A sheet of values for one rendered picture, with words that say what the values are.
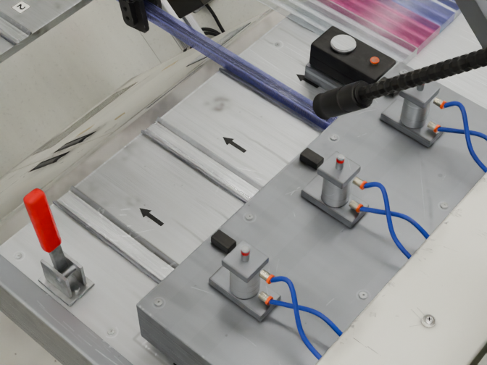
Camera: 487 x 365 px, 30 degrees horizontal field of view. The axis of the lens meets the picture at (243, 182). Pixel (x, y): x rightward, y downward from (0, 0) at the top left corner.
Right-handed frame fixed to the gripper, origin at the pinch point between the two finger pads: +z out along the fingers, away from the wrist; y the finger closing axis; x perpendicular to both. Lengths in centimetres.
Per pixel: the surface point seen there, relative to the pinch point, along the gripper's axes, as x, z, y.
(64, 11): 6.2, -0.3, -5.4
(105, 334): -24.3, 4.8, -29.2
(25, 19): 8.3, -0.6, -8.9
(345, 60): -23.4, 0.0, 4.0
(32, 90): 69, 58, 21
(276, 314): -36.3, 0.7, -21.9
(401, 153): -34.4, 0.4, -3.2
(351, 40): -22.4, -0.6, 6.2
